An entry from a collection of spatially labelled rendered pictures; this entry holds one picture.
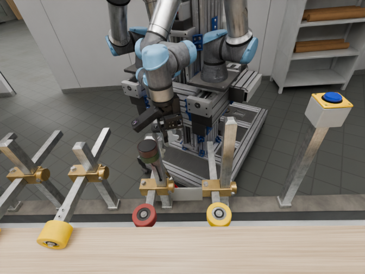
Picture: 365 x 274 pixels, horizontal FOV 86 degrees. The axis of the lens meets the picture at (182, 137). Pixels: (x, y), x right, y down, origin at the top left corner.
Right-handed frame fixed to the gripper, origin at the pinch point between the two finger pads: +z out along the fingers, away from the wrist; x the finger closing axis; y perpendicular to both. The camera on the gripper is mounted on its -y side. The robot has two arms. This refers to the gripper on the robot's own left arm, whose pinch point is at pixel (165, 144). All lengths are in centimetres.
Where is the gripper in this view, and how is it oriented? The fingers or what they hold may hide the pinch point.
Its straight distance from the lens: 76.2
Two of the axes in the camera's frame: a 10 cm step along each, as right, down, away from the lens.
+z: 0.9, 7.5, 6.5
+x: -3.1, -6.0, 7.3
